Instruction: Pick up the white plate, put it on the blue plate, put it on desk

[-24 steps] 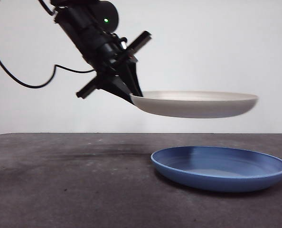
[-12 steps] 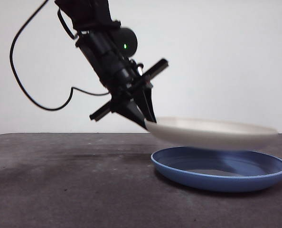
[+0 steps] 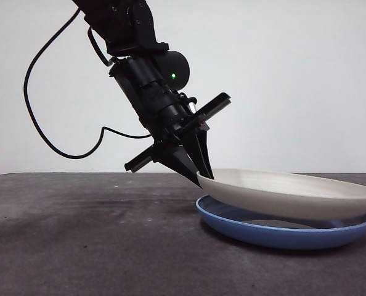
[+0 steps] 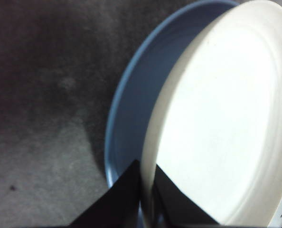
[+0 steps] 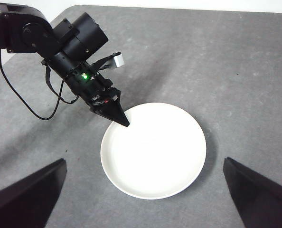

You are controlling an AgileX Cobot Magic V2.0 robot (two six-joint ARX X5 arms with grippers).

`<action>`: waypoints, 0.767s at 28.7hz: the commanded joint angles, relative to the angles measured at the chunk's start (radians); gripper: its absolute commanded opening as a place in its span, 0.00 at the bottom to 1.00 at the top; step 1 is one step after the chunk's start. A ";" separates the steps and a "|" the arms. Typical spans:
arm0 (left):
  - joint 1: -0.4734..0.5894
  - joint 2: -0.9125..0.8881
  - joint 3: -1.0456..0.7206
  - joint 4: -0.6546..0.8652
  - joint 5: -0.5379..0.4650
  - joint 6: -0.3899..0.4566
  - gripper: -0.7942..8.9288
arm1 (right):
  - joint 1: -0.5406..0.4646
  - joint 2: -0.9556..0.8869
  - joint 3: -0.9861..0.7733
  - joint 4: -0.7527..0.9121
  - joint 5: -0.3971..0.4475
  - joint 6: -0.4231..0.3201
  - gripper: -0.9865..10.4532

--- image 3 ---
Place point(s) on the white plate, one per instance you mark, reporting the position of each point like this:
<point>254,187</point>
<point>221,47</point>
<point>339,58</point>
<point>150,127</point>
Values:
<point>294,197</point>

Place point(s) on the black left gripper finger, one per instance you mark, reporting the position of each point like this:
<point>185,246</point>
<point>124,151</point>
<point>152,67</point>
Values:
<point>205,154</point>
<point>181,161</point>

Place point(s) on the blue plate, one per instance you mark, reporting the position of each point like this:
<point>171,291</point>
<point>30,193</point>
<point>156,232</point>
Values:
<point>278,239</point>

